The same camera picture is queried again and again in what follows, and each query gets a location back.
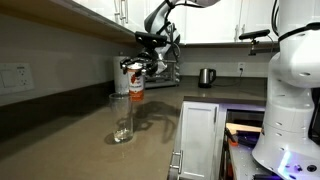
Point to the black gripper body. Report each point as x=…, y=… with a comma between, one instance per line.
x=154, y=61

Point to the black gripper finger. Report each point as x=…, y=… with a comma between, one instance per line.
x=144, y=68
x=125, y=66

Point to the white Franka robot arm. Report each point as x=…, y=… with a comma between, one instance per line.
x=290, y=100

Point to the tall clear glass cup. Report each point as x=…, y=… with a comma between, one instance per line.
x=121, y=120

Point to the white paper towel roll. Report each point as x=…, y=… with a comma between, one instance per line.
x=120, y=78

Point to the silver toaster oven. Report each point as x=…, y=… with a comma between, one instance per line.
x=170, y=75

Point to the steel electric kettle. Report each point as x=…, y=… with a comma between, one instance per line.
x=206, y=78

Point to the black and orange clamp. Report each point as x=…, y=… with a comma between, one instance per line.
x=231, y=138

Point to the wooden board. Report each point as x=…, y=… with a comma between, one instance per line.
x=243, y=127

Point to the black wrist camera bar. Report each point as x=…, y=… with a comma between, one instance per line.
x=150, y=38

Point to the small white wall outlet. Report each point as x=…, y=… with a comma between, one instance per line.
x=241, y=67

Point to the black camera on stand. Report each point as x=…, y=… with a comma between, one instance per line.
x=255, y=34

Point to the white wall outlet plate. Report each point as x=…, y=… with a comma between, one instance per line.
x=15, y=78

